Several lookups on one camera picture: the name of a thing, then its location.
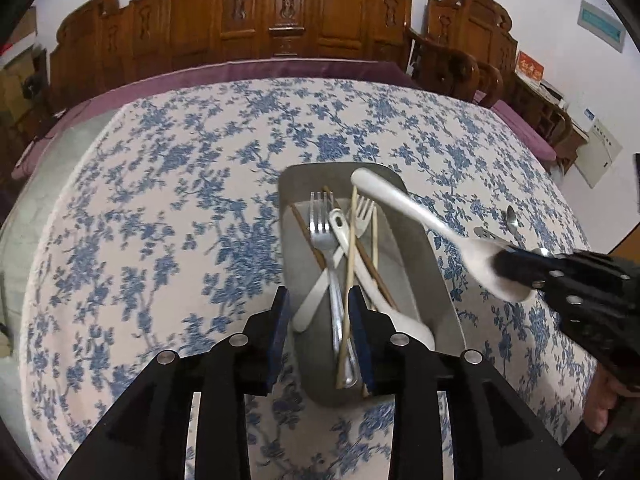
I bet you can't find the cream chopstick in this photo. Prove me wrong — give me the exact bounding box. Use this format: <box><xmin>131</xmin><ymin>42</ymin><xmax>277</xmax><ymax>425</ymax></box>
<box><xmin>335</xmin><ymin>185</ymin><xmax>360</xmax><ymax>390</ymax></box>

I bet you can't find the red box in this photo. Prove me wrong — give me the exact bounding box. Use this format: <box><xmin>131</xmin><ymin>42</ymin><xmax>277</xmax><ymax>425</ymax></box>
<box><xmin>516</xmin><ymin>51</ymin><xmax>544</xmax><ymax>82</ymax></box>

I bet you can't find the grey metal tray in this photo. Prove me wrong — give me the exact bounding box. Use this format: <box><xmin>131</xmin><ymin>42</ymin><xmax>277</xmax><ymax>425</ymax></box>
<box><xmin>277</xmin><ymin>161</ymin><xmax>468</xmax><ymax>406</ymax></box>

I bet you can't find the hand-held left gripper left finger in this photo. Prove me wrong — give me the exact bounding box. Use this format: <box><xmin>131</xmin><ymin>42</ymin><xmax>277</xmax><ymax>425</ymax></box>
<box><xmin>57</xmin><ymin>287</ymin><xmax>292</xmax><ymax>480</ymax></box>

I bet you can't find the brown wooden chopstick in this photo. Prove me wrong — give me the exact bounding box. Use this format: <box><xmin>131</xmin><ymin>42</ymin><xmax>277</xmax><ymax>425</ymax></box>
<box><xmin>290</xmin><ymin>204</ymin><xmax>328</xmax><ymax>271</ymax></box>
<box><xmin>322</xmin><ymin>185</ymin><xmax>400</xmax><ymax>311</ymax></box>

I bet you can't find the blue floral tablecloth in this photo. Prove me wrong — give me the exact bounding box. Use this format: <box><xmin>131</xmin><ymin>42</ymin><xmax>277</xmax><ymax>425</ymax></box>
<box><xmin>17</xmin><ymin>77</ymin><xmax>608</xmax><ymax>480</ymax></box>

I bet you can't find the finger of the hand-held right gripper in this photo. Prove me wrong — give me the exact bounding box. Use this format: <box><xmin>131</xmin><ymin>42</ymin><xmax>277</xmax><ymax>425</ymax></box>
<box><xmin>492</xmin><ymin>248</ymin><xmax>567</xmax><ymax>292</ymax></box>

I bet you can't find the wooden chair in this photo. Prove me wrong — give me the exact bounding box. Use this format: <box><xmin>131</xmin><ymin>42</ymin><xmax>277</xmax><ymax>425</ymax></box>
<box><xmin>406</xmin><ymin>30</ymin><xmax>479</xmax><ymax>104</ymax></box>
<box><xmin>475</xmin><ymin>62</ymin><xmax>505</xmax><ymax>108</ymax></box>

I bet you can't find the large white ceramic spoon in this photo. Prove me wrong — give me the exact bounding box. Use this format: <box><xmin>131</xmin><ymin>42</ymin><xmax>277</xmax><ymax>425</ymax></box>
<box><xmin>350</xmin><ymin>167</ymin><xmax>538</xmax><ymax>303</ymax></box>

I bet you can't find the white wall panel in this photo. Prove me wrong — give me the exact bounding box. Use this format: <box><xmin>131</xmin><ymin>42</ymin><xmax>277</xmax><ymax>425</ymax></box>
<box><xmin>574</xmin><ymin>117</ymin><xmax>624</xmax><ymax>189</ymax></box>

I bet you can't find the wooden bench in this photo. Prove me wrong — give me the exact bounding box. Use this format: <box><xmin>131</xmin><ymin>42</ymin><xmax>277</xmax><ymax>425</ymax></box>
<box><xmin>514</xmin><ymin>76</ymin><xmax>577</xmax><ymax>172</ymax></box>

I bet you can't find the grey wall panel box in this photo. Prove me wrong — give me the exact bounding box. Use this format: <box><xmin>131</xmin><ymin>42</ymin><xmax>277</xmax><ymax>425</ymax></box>
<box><xmin>576</xmin><ymin>0</ymin><xmax>627</xmax><ymax>54</ymax></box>

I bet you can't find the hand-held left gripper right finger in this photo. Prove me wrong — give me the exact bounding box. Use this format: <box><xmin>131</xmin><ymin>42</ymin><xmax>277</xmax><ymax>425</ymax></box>
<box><xmin>347</xmin><ymin>285</ymin><xmax>583</xmax><ymax>480</ymax></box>

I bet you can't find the person's right hand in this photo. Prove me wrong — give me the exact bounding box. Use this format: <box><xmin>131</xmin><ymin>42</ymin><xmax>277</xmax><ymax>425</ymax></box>
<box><xmin>581</xmin><ymin>374</ymin><xmax>624</xmax><ymax>434</ymax></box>

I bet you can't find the metal fork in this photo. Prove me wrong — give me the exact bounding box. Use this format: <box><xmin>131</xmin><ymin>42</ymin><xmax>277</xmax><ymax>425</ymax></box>
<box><xmin>345</xmin><ymin>196</ymin><xmax>377</xmax><ymax>261</ymax></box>
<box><xmin>309</xmin><ymin>191</ymin><xmax>362</xmax><ymax>388</ymax></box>

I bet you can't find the carved wooden screen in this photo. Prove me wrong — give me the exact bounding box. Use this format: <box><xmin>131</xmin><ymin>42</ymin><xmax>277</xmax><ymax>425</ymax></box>
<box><xmin>47</xmin><ymin>0</ymin><xmax>417</xmax><ymax>112</ymax></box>

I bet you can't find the cardboard box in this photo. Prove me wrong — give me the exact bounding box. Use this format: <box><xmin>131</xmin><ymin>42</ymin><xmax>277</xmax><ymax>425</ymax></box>
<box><xmin>0</xmin><ymin>7</ymin><xmax>39</xmax><ymax>56</ymax></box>

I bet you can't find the white ceramic spoon holed handle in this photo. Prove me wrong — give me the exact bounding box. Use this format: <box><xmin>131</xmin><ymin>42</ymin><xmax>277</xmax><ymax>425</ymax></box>
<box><xmin>327</xmin><ymin>208</ymin><xmax>436</xmax><ymax>353</ymax></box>

